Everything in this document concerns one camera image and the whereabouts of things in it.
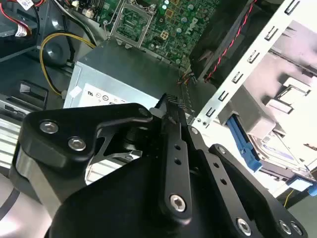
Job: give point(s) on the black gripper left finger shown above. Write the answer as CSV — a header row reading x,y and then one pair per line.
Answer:
x,y
64,119

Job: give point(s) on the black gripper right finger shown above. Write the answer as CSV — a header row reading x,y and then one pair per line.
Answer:
x,y
247,196

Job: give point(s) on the hard disk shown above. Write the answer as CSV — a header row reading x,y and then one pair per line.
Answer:
x,y
245,146

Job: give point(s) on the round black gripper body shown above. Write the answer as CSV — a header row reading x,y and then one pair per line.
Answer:
x,y
111,210

